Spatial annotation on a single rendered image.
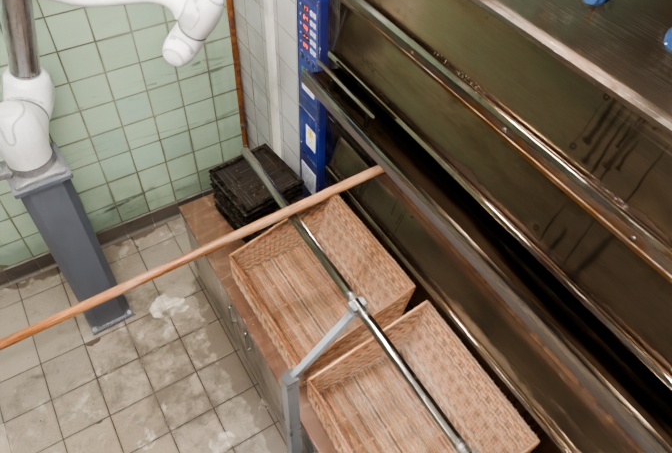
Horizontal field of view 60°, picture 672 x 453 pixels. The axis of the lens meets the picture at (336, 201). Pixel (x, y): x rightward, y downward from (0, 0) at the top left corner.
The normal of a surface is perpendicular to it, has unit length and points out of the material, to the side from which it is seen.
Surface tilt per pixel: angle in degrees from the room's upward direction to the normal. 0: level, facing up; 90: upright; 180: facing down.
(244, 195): 0
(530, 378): 70
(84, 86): 90
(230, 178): 0
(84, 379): 0
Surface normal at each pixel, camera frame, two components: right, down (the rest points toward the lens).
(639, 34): -0.85, 0.37
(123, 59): 0.52, 0.65
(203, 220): 0.03, -0.67
